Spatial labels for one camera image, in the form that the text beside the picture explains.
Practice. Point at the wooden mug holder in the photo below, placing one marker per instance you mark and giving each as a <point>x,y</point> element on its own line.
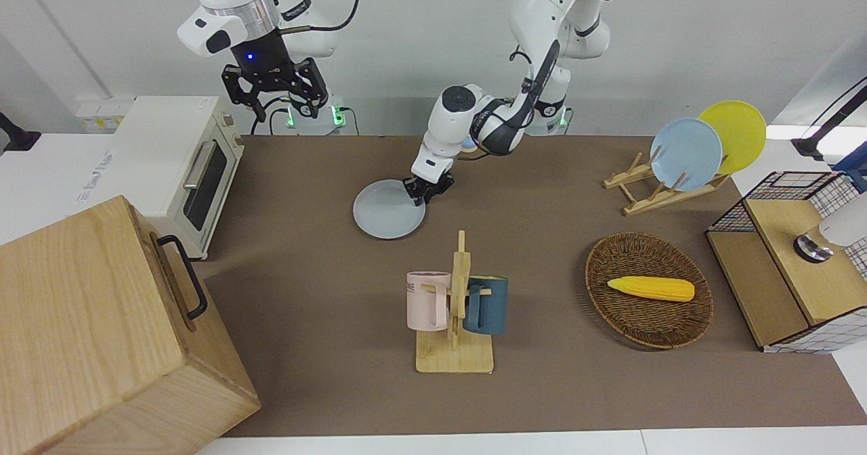
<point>454,357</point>

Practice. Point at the large wooden box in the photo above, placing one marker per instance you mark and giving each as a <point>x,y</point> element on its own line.
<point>88,333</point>

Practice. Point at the white object with metal base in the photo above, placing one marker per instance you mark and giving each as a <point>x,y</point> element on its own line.
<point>843,228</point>

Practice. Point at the small blue round button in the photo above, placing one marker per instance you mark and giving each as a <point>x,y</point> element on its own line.
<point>469,146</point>

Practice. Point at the blue object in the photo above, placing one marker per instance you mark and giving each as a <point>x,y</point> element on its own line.
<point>855,167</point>

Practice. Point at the white toaster oven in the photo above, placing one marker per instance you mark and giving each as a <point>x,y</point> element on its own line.
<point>162,150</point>

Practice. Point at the wooden plate rack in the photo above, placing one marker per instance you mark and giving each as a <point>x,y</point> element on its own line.
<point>660,198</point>

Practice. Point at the yellow corn cob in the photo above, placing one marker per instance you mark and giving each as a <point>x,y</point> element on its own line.
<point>650,288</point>

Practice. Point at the light blue plate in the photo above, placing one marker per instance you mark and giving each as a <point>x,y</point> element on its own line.
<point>687,154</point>

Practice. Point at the white wall sockets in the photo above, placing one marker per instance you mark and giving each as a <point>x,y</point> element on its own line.
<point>101,116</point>

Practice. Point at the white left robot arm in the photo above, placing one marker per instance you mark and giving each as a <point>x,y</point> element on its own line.
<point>454,123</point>

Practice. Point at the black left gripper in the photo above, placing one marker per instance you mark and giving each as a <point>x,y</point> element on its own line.
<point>433,185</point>

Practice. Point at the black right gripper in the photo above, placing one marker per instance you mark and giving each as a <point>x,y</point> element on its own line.
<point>261,59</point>

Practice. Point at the gray plate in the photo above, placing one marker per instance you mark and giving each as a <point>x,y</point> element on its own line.
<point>386,211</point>

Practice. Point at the pink mug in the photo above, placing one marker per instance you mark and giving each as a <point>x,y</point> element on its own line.
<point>423,302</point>

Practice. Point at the brown table mat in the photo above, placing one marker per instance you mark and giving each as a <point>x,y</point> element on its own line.
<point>325,272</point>

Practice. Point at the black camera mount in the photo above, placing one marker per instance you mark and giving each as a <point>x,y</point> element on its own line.
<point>17,140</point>

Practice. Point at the yellow plate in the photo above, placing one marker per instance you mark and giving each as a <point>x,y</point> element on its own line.
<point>742,133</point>

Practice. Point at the dark blue mug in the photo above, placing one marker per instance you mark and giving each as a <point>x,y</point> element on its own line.
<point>493,306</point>

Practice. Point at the brown wicker basket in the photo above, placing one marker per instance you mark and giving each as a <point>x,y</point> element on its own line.
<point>643,323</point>

